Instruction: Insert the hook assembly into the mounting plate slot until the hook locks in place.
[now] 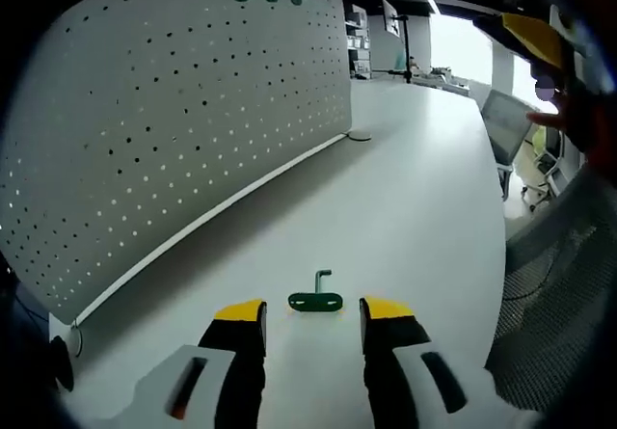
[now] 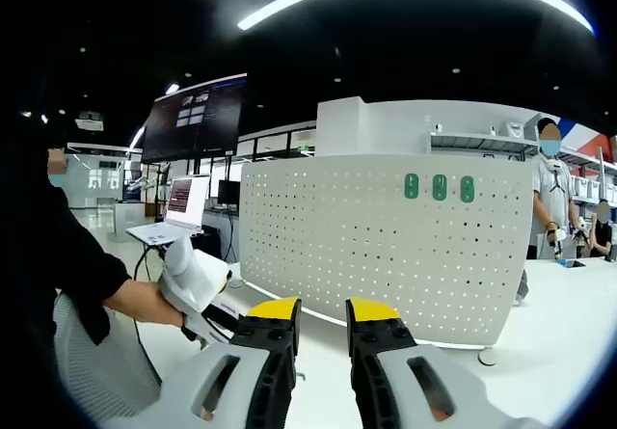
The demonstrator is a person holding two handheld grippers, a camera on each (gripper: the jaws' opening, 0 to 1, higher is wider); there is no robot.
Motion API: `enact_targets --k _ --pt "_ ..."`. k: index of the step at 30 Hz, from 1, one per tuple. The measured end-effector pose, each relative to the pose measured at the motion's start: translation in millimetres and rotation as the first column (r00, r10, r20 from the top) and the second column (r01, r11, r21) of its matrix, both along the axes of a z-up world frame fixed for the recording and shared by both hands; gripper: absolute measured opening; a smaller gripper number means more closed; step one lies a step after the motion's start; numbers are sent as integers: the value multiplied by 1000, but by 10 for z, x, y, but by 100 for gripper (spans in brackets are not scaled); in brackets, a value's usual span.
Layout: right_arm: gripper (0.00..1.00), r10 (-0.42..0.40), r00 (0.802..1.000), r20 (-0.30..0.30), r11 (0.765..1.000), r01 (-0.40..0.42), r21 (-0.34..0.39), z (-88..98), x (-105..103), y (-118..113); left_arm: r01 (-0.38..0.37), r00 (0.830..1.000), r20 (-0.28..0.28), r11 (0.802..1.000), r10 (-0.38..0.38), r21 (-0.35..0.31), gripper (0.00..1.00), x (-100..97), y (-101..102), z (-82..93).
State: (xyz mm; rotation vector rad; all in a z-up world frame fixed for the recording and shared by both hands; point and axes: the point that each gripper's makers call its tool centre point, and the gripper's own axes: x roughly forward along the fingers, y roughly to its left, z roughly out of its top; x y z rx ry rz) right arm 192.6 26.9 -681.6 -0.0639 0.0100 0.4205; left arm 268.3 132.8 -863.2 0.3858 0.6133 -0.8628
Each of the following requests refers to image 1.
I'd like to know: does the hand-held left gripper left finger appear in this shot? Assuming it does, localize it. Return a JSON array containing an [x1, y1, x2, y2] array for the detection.
[[129, 297, 269, 429]]

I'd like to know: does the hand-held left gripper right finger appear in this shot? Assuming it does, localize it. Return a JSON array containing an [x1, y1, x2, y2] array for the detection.
[[358, 295, 476, 429]]

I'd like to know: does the person's right hand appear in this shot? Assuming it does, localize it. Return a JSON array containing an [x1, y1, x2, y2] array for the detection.
[[526, 94, 580, 135]]

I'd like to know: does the black round object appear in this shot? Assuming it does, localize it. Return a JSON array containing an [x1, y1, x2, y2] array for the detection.
[[50, 335, 76, 394]]

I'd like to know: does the white framed wall picture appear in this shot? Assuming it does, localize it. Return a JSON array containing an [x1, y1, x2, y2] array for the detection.
[[382, 0, 401, 38]]

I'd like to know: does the black tripod stand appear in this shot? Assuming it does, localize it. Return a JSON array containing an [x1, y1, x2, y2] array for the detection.
[[388, 13, 418, 86]]

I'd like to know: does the white perforated mounting plate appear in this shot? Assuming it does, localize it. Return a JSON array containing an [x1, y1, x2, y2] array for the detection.
[[0, 0, 356, 327]]

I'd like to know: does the metal shelf with bins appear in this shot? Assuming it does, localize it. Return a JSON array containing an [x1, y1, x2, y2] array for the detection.
[[344, 4, 372, 81]]

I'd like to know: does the white green office chair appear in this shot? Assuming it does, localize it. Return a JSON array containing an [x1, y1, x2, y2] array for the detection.
[[523, 124, 568, 211]]

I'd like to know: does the white cable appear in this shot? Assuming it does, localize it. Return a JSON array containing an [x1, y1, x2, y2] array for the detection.
[[69, 320, 84, 358]]

